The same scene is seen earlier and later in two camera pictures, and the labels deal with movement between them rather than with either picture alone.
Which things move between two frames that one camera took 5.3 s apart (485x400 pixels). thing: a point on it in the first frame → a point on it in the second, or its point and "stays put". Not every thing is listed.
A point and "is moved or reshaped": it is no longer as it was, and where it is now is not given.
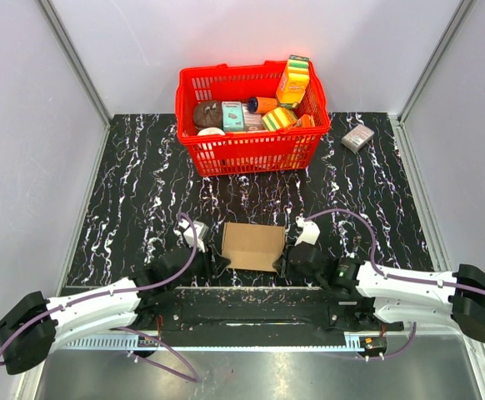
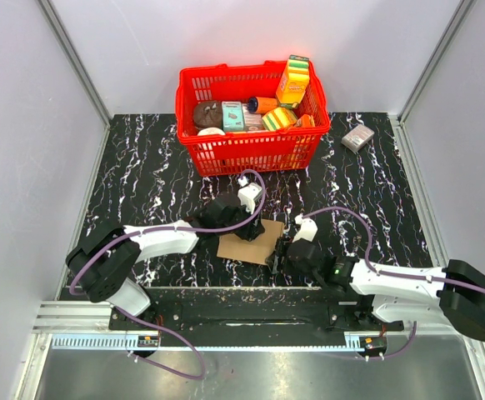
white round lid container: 207,131 stays put
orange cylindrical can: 261,104 stays put
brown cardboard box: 252,247 is moved or reshaped
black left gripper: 212,262 → 253,228
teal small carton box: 232,118 stays put
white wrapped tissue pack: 357,137 stays put
